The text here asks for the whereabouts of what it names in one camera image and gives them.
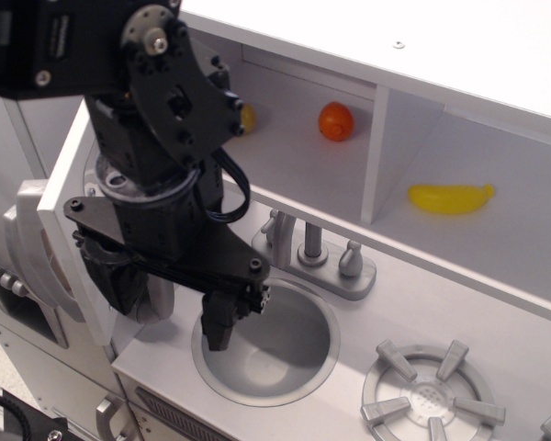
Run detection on grey stove burner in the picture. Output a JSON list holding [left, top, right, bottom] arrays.
[[361, 340, 506, 440]]

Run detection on yellow toy lemon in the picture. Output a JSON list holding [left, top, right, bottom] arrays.
[[240, 104, 257, 134]]

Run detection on grey toy telephone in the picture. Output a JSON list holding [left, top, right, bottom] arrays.
[[135, 276, 174, 324]]

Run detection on yellow toy banana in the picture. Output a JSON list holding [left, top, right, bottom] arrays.
[[408, 184, 495, 215]]

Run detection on grey ice dispenser panel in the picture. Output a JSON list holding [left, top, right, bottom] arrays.
[[0, 266, 69, 349]]

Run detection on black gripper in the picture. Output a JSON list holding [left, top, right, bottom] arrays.
[[63, 185, 269, 352]]

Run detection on grey toy faucet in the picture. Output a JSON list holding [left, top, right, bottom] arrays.
[[252, 209, 377, 301]]

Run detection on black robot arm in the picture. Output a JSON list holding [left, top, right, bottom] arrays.
[[0, 1, 269, 351]]

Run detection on orange toy fruit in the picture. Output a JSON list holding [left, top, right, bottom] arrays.
[[318, 101, 354, 141]]

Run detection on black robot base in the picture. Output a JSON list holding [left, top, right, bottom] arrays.
[[0, 388, 80, 441]]

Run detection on white microwave door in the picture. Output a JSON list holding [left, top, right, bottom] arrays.
[[16, 98, 120, 346]]

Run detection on white toy kitchen cabinet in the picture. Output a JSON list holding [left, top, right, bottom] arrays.
[[0, 1, 551, 440]]

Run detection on black oven vent grille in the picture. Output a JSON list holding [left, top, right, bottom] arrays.
[[135, 387, 233, 441]]

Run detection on round grey sink bowl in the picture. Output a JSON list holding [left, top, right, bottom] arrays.
[[191, 277, 341, 407]]

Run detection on grey lower door handle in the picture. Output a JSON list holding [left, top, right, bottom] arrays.
[[96, 398, 126, 441]]

